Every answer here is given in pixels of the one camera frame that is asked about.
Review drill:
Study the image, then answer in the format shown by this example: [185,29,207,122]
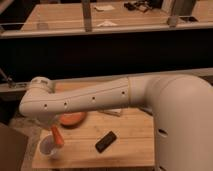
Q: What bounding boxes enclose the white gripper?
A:
[36,116,58,130]

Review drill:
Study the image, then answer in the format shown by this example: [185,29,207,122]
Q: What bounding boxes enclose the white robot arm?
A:
[19,74,213,171]

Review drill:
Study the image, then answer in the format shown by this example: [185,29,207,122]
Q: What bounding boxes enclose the white ceramic cup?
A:
[39,135,59,159]

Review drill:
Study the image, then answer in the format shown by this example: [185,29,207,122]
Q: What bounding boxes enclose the orange bowl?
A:
[59,112,87,127]

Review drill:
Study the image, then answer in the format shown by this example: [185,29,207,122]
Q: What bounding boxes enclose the black rectangular block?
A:
[95,131,117,153]

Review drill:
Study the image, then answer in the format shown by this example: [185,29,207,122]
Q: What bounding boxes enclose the wooden table board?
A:
[31,80,156,170]

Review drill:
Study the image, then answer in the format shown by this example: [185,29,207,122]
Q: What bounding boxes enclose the white paper on bench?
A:
[94,5,115,11]

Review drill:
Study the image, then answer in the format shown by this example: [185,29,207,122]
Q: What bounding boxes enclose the black tools on bench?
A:
[124,0,152,13]

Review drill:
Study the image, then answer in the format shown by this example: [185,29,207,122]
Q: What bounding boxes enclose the metal clamp on rail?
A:
[0,68,27,88]

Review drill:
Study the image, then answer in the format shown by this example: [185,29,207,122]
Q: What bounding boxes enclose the metal post left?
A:
[82,0,92,32]

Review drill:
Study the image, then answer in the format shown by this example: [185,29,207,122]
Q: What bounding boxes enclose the metal post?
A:
[82,0,92,32]
[167,0,185,27]

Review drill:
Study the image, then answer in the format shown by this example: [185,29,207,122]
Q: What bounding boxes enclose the metal post right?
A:
[167,0,185,27]

